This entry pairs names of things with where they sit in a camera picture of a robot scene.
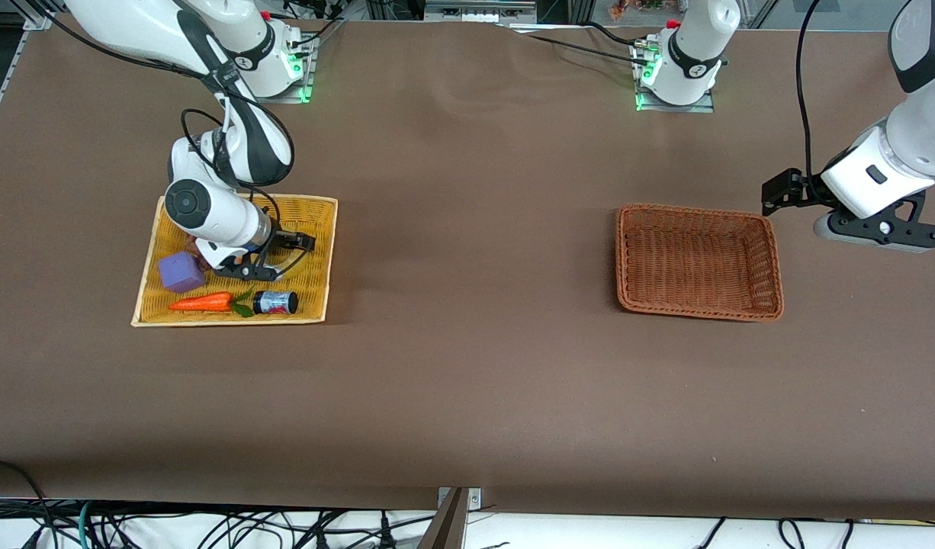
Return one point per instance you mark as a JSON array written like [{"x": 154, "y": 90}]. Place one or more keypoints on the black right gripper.
[{"x": 285, "y": 239}]

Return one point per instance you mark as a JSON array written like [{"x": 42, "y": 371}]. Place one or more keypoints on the table cover sheet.
[{"x": 467, "y": 381}]

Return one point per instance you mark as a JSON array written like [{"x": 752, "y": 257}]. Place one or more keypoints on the orange toy carrot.
[{"x": 200, "y": 303}]

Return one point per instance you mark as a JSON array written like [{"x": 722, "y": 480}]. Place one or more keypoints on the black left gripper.
[{"x": 806, "y": 189}]

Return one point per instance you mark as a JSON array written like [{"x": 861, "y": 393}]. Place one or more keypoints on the yellow wicker basket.
[{"x": 315, "y": 293}]

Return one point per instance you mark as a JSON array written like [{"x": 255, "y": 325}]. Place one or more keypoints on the brown wicker basket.
[{"x": 696, "y": 263}]

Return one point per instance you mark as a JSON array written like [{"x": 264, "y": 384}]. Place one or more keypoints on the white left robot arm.
[{"x": 902, "y": 152}]

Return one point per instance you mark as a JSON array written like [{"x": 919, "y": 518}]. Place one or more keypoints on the metal table bracket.
[{"x": 452, "y": 526}]

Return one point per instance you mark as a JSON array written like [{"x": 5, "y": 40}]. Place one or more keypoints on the orange background object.
[{"x": 635, "y": 6}]

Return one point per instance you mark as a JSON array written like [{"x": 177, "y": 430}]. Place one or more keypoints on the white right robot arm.
[{"x": 208, "y": 210}]

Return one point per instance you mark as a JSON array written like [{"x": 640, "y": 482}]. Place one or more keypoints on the purple cube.
[{"x": 179, "y": 274}]

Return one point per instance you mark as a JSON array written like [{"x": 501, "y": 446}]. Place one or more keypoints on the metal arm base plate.
[
  {"x": 696, "y": 109},
  {"x": 292, "y": 97}
]

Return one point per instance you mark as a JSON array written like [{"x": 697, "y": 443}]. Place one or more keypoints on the small dark jar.
[{"x": 275, "y": 303}]

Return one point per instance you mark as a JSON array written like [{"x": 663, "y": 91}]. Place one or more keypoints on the grey metal device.
[{"x": 479, "y": 9}]

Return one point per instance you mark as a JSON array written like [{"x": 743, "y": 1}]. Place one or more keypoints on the aluminium frame rail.
[{"x": 10, "y": 69}]

